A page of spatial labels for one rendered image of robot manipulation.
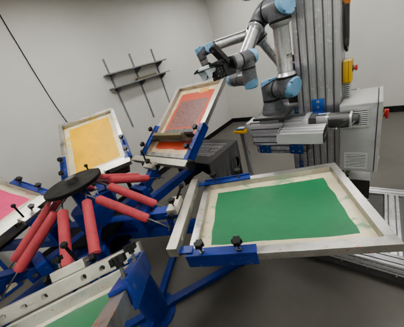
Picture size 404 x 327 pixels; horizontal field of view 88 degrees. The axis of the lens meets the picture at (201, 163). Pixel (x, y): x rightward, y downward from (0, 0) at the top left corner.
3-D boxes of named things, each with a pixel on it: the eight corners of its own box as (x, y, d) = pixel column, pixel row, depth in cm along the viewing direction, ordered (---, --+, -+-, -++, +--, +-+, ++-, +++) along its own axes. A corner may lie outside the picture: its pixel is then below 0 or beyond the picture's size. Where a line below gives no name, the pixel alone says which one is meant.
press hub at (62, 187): (160, 280, 200) (89, 158, 144) (189, 302, 174) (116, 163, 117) (126, 320, 176) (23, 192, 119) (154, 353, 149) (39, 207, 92)
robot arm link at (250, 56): (261, 63, 110) (258, 45, 106) (245, 69, 106) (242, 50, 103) (251, 65, 116) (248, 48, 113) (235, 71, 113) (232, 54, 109)
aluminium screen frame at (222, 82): (180, 89, 211) (178, 86, 209) (227, 78, 173) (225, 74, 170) (145, 156, 188) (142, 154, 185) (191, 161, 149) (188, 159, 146)
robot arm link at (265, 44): (288, 82, 181) (246, 32, 167) (284, 80, 194) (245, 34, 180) (300, 71, 176) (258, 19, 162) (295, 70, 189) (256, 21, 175)
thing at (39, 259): (126, 186, 187) (120, 175, 182) (187, 205, 135) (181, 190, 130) (23, 257, 137) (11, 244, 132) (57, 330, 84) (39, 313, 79)
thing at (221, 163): (237, 170, 223) (229, 140, 208) (244, 171, 218) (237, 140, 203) (212, 196, 195) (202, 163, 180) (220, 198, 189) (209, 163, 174)
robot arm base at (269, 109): (288, 107, 146) (286, 93, 142) (281, 115, 136) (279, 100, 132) (267, 109, 156) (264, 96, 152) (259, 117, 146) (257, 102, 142)
